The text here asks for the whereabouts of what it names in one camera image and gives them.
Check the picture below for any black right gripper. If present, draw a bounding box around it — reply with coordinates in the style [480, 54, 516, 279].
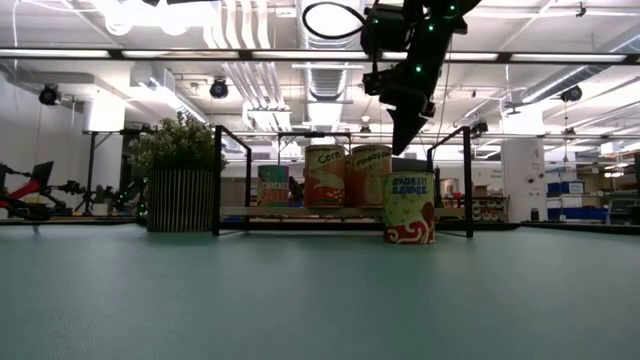
[363, 34, 447, 157]

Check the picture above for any pineapple can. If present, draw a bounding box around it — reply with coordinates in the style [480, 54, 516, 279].
[344, 144, 394, 209]

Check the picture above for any spaghetti sauce can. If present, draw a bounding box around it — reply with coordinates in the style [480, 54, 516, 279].
[381, 171, 437, 246]

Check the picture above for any corn can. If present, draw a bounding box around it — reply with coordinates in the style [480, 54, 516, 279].
[303, 144, 347, 209]

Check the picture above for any chicken soup can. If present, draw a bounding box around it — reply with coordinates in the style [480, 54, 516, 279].
[256, 164, 290, 208]

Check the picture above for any dark rectangular panel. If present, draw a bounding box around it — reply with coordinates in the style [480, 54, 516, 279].
[392, 157, 431, 175]

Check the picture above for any black ceiling spotlight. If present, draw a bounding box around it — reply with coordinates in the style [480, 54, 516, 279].
[38, 83, 61, 107]
[559, 84, 584, 104]
[208, 77, 230, 100]

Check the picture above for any blue storage bin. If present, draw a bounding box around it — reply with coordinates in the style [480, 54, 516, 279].
[547, 180, 585, 196]
[547, 207, 609, 221]

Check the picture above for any black overhead rig beam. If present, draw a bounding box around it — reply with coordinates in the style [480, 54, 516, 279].
[0, 47, 640, 66]

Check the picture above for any green table mat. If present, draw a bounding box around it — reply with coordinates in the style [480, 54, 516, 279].
[0, 222, 640, 360]

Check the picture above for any potted plant in striped pot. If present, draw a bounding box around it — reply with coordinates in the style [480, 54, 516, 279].
[130, 113, 229, 234]

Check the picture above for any silver ventilation duct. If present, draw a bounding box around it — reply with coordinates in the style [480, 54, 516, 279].
[298, 0, 367, 101]

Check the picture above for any wooden shelf with black frame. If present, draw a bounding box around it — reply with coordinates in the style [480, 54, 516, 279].
[212, 124, 474, 239]

